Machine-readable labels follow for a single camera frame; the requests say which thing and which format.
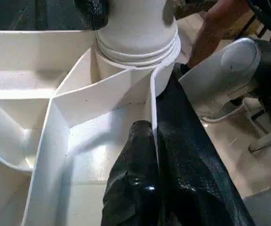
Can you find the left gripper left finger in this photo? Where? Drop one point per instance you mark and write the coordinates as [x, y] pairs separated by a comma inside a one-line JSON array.
[[133, 188]]

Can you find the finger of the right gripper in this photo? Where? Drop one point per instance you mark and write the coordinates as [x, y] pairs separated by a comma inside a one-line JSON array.
[[94, 12]]

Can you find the black work mat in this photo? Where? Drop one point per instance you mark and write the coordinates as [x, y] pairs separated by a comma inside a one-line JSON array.
[[187, 132]]

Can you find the white plastic table leg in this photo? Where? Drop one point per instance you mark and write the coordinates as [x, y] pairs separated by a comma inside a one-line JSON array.
[[135, 23]]

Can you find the white plastic table top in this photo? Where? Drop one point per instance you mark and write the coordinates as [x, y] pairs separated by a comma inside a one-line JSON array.
[[27, 117]]

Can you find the dark grey robot body part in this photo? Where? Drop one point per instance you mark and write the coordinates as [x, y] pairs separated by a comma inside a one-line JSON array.
[[267, 207]]

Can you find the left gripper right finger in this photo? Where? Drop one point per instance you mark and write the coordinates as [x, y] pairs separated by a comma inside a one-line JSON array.
[[180, 193]]

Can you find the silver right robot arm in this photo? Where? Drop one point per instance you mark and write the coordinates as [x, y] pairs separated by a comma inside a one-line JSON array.
[[234, 70]]

